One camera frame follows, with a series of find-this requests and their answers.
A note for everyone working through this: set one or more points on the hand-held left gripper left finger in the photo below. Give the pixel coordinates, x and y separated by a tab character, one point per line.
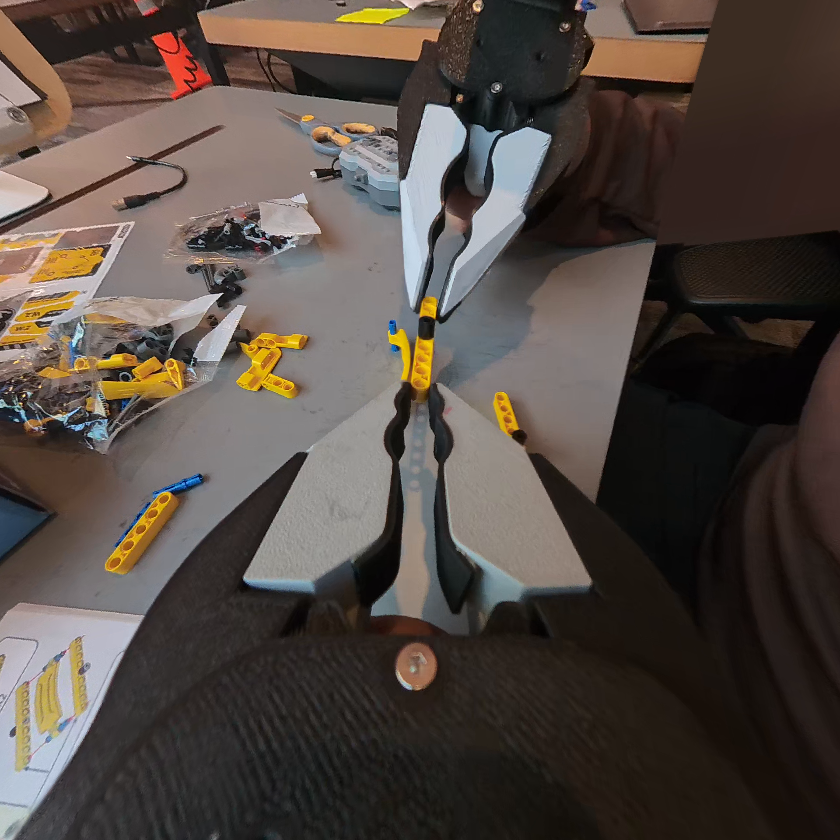
315	525

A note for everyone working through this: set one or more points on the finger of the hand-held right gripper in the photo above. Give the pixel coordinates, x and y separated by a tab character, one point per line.
512	184
427	171

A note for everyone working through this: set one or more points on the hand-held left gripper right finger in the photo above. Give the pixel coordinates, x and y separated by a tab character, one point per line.
519	525

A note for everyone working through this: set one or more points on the long yellow nine-hole beam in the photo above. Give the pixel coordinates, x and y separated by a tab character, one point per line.
505	414

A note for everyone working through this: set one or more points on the yellow curved panel blue pins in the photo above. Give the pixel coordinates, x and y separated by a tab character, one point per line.
398	344

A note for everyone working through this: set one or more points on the yellow beam black pin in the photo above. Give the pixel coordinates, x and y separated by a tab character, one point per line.
423	355

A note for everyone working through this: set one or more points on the grey desk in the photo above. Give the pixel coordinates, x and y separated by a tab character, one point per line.
302	433

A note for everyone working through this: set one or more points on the grey electronic control box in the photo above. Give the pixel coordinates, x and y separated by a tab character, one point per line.
374	164

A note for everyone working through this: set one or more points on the grey yellow hand tool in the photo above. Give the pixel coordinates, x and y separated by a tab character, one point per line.
328	131

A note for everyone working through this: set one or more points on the light wooden table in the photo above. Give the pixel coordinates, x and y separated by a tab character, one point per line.
394	40

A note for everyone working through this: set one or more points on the short yellow three-hole beam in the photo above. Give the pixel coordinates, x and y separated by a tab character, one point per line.
278	386

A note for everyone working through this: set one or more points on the yellow sticky note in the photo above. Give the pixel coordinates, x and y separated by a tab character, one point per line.
372	16

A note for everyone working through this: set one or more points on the yellow L-shaped piece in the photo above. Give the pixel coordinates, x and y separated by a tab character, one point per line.
256	368

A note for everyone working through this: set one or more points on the short yellow beam blue pin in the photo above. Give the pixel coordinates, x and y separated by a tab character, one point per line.
138	536

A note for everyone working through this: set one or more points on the plastic bag of black parts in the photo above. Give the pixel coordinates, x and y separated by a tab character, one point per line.
250	226

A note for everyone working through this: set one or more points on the loose black connector parts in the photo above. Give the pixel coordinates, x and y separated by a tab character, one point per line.
221	278

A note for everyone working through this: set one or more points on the black mesh chair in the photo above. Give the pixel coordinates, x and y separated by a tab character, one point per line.
748	276

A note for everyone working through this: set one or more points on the plastic bag of yellow parts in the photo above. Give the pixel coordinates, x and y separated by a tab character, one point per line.
105	368

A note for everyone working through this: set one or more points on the orange plastic object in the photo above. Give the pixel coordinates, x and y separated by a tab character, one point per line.
181	66

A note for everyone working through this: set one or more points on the blue kit box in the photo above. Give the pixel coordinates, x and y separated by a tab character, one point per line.
16	512

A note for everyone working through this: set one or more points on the open white instruction manual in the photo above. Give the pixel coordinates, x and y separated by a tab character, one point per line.
53	696

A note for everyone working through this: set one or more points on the sticker sheet in plastic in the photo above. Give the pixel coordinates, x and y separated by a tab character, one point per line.
53	282

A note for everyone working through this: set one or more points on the white stand base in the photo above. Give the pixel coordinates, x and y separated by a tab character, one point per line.
16	194

